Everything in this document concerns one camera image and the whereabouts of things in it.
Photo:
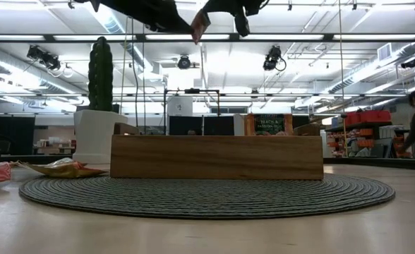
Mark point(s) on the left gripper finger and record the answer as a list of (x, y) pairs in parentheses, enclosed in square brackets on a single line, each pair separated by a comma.
[(170, 25), (177, 14)]

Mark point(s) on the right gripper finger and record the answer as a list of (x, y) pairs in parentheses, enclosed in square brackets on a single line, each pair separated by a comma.
[(223, 3), (221, 10)]

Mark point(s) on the round black ceiling spotlight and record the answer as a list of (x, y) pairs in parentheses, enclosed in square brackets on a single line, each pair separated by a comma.
[(184, 63)]

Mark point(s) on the green cactus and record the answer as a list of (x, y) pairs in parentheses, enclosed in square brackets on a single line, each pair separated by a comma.
[(101, 77)]

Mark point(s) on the white box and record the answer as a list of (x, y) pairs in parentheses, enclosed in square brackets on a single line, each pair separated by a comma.
[(179, 106)]

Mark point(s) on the thin vertical rod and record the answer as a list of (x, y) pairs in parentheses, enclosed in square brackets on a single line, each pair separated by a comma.
[(339, 53)]

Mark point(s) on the black monitor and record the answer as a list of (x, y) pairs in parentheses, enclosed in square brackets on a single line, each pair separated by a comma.
[(183, 125), (218, 125)]

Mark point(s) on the wooden compartment tray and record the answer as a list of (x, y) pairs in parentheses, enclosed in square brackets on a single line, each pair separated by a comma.
[(214, 158)]

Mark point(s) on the yellow pole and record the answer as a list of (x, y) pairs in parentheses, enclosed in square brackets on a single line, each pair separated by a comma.
[(344, 137)]

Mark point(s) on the red storage bin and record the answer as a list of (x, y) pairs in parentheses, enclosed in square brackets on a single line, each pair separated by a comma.
[(370, 117)]

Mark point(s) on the storage shelf with boxes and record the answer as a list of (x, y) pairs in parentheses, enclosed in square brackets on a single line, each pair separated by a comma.
[(370, 126)]

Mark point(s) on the black partition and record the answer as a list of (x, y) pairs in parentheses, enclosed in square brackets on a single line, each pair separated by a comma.
[(17, 134)]

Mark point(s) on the round grey woven placemat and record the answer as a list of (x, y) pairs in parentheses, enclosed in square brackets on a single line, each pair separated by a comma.
[(207, 201)]

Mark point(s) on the black background rig frame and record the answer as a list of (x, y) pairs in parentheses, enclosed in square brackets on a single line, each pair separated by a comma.
[(192, 91)]

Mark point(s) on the thin black ceiling rail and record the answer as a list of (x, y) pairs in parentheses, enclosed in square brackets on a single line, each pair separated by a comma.
[(299, 95)]

